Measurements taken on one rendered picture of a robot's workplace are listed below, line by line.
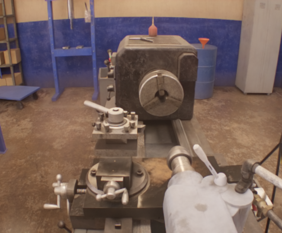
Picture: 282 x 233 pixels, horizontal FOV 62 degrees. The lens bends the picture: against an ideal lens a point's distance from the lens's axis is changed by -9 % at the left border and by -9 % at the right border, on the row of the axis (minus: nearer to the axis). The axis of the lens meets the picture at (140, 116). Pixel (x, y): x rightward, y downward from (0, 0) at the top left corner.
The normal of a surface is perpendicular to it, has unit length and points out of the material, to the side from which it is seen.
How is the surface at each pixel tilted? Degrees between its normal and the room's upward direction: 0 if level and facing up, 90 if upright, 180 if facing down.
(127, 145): 0
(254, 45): 90
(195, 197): 0
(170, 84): 90
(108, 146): 0
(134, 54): 90
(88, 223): 90
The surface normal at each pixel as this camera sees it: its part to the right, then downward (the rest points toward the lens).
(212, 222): 0.00, -0.91
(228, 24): 0.03, 0.42
